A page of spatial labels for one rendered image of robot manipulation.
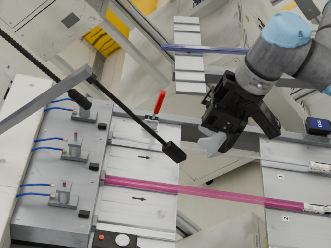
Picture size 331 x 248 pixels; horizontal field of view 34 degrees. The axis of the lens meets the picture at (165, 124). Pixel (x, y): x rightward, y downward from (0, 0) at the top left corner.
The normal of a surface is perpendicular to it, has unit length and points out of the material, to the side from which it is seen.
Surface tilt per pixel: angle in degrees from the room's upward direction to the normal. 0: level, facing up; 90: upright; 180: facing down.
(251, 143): 90
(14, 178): 48
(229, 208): 0
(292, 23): 62
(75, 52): 90
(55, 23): 90
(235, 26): 0
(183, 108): 90
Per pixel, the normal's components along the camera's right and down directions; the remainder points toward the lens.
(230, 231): -0.63, -0.58
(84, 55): 0.77, -0.42
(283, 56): -0.13, 0.55
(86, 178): 0.15, -0.70
